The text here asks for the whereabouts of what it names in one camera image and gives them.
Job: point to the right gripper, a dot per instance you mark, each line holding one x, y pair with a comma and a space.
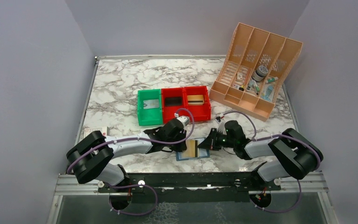
209, 142

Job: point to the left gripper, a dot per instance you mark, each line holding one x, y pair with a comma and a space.
181, 147

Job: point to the blue leather card holder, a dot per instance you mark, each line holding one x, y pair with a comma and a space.
202, 153

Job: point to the gold credit card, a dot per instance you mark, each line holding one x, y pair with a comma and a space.
191, 149
195, 100

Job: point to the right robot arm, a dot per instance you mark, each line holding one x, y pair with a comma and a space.
295, 155

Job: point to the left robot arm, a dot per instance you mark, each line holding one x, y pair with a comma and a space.
90, 158

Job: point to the black card in bin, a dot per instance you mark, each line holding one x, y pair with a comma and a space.
173, 101

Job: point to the silver card in bin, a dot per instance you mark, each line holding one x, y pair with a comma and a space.
151, 104

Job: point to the green plastic bin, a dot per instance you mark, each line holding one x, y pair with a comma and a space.
149, 117

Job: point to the middle red plastic bin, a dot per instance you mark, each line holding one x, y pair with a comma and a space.
168, 112

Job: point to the red plastic bin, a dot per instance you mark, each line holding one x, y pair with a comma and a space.
200, 112
168, 112

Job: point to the right red plastic bin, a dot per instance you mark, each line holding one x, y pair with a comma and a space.
200, 112

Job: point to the small items in organizer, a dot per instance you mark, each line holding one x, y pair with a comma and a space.
246, 82

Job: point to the light blue packet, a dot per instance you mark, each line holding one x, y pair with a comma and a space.
268, 92

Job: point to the small white red box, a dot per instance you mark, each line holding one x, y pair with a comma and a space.
103, 129

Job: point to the green tipped tube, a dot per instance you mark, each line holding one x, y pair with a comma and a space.
272, 79

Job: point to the round grey jar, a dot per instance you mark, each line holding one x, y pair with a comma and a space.
260, 73

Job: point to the peach desk organizer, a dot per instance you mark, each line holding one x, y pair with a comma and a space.
249, 48

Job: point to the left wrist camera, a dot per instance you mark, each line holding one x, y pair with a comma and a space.
185, 120

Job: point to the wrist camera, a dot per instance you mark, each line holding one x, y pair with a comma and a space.
219, 122
185, 120

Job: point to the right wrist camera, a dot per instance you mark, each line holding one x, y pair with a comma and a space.
219, 122

